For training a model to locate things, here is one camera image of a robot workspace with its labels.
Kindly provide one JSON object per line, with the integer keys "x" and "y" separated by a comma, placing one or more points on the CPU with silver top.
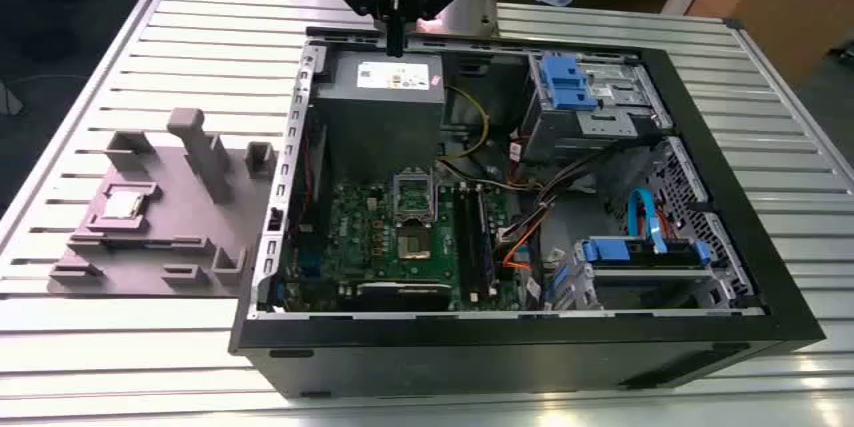
{"x": 124, "y": 203}

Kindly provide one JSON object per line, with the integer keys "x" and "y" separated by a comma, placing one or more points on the CPU socket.
{"x": 415, "y": 243}

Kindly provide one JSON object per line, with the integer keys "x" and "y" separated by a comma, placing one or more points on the blue plastic drive latch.
{"x": 563, "y": 72}

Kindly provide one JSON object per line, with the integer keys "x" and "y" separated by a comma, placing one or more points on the grey power supply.
{"x": 380, "y": 122}

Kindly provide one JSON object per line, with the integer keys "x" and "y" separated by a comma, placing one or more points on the black case fan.
{"x": 319, "y": 162}

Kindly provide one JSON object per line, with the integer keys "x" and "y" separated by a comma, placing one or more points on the silver drive bay cage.
{"x": 603, "y": 129}

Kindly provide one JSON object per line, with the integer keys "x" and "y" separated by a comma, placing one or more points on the black RAM slot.
{"x": 472, "y": 247}
{"x": 480, "y": 247}
{"x": 464, "y": 247}

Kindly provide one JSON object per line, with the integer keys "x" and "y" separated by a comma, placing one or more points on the green motherboard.
{"x": 360, "y": 242}

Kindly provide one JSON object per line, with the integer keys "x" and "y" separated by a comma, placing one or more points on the grey parts rack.
{"x": 173, "y": 217}

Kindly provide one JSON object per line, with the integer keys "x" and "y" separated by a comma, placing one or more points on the hard disk in blue carrier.
{"x": 603, "y": 251}

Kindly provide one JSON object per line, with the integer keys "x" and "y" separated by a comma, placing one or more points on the black graphics card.
{"x": 400, "y": 295}

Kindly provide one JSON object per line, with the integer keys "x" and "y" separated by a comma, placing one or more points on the silver disk bay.
{"x": 650, "y": 274}

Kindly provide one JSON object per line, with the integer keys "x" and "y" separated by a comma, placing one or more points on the black open PC case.
{"x": 467, "y": 362}

